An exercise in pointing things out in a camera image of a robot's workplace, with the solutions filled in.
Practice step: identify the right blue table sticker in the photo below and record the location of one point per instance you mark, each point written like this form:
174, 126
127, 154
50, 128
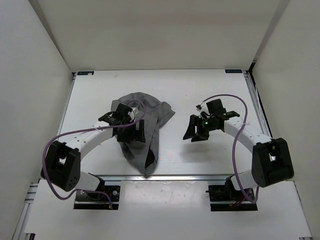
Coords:
233, 71

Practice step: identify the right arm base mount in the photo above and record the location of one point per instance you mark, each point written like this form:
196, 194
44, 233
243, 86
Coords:
224, 198

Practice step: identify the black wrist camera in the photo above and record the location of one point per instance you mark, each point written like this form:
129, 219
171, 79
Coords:
124, 110
215, 107

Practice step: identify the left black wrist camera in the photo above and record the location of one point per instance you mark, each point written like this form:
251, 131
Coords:
124, 110

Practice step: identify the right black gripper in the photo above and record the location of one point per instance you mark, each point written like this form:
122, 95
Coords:
190, 131

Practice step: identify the grey pleated skirt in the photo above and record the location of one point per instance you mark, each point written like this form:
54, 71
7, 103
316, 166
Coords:
144, 156

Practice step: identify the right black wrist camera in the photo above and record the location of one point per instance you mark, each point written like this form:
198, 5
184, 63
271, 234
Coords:
215, 107

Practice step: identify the blue table sticker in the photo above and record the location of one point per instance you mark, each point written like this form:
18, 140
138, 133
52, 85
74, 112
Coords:
85, 73
233, 71

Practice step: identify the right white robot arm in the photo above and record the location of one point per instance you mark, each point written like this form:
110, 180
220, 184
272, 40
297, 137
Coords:
270, 162

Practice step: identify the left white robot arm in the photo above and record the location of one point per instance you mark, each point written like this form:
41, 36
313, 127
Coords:
61, 161

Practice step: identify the front aluminium table rail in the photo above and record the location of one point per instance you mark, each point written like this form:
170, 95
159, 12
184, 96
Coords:
179, 177

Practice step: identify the left blue table sticker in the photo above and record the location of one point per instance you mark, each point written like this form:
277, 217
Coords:
85, 73

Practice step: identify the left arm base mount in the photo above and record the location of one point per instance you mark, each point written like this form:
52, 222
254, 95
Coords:
98, 201

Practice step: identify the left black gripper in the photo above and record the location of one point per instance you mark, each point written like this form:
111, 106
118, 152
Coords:
139, 134

